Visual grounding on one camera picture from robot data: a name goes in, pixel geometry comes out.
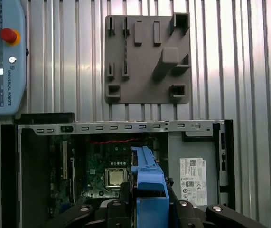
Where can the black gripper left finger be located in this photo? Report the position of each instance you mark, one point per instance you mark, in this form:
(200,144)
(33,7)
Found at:
(121,213)

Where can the gray power supply unit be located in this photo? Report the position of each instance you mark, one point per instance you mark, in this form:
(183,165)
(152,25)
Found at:
(192,147)

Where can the silver CPU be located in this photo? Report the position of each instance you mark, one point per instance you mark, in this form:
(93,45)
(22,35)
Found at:
(115,178)

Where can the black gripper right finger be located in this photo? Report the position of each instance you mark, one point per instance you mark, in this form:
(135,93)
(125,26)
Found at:
(187,216)

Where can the black PC case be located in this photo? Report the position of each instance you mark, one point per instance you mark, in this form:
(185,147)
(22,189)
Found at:
(8,166)

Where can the beige expansion slot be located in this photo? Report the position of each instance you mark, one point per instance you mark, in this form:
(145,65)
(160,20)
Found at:
(65,161)

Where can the gray parts rack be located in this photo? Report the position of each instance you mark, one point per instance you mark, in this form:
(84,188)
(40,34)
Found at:
(144,59)

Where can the hard disk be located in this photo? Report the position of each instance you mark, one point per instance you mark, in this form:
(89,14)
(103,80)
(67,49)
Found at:
(149,185)

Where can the CPU socket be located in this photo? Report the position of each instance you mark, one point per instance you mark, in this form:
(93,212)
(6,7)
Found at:
(106,178)

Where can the green motherboard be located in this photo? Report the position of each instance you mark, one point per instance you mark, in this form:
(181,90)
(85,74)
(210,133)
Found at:
(95,161)

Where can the pale blue teach pendant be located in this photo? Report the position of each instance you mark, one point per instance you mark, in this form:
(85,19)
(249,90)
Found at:
(9,90)

